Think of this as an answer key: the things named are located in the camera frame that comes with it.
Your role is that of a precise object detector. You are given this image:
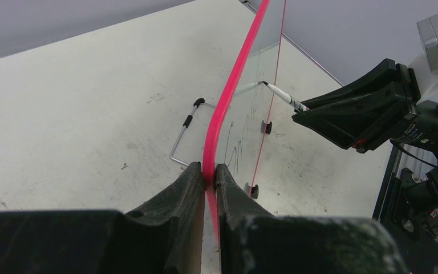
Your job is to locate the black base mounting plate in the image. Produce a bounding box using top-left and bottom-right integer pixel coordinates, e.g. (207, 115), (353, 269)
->
(372, 147), (438, 273)

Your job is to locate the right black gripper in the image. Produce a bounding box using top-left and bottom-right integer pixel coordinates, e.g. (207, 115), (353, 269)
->
(292, 58), (438, 154)

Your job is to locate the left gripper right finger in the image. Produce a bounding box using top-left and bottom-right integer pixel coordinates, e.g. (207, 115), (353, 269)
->
(215, 164), (408, 273)

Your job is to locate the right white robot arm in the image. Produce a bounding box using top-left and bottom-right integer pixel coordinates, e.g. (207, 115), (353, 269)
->
(291, 59), (438, 212)

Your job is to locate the metal wire whiteboard stand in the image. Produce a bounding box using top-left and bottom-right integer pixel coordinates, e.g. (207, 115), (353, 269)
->
(169, 98), (216, 168)

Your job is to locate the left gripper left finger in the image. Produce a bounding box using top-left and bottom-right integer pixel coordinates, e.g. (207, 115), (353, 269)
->
(0, 162), (205, 273)

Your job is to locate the pink framed whiteboard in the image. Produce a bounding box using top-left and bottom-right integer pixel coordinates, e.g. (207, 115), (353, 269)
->
(202, 1), (286, 237)

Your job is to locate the white whiteboard marker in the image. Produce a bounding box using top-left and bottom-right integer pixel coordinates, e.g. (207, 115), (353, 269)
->
(261, 81), (309, 112)

